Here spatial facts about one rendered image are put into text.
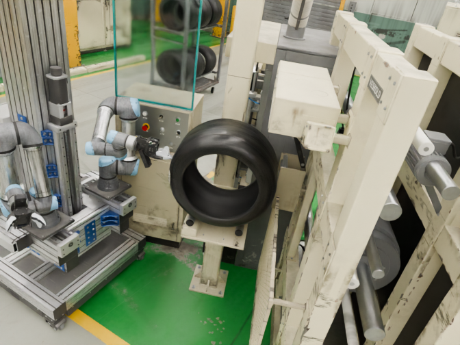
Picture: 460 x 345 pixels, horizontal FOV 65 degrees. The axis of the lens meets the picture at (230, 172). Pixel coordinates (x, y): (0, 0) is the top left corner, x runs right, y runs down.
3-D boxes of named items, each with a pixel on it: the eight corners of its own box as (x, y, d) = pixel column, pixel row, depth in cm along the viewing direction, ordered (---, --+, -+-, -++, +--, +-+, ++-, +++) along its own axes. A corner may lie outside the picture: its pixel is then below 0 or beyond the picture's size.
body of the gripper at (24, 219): (33, 227, 169) (27, 213, 177) (33, 212, 165) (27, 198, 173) (14, 231, 164) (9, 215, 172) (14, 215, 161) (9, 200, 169)
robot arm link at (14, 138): (34, 215, 200) (18, 126, 172) (3, 223, 192) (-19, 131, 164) (30, 204, 208) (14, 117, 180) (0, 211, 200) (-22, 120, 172)
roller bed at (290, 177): (272, 190, 240) (281, 152, 225) (294, 195, 239) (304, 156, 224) (270, 207, 223) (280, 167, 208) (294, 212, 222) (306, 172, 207)
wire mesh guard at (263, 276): (257, 265, 262) (276, 187, 227) (260, 266, 262) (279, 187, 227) (243, 390, 186) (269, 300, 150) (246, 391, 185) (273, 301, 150)
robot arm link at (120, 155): (108, 150, 206) (106, 137, 198) (128, 150, 208) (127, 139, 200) (106, 161, 202) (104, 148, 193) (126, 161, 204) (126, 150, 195)
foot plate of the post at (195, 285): (196, 265, 295) (196, 261, 293) (228, 272, 294) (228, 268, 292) (188, 290, 272) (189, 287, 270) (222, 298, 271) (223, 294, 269)
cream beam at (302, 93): (272, 87, 191) (278, 59, 184) (320, 96, 190) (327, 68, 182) (265, 133, 139) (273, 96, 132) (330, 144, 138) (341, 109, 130)
